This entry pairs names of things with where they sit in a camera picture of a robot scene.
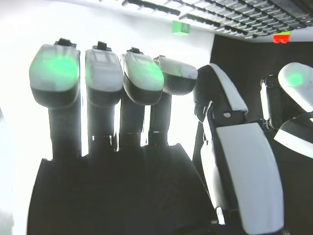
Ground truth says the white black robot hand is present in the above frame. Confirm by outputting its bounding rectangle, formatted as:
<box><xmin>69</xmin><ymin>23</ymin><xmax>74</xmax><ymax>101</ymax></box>
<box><xmin>25</xmin><ymin>38</ymin><xmax>285</xmax><ymax>235</ymax></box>

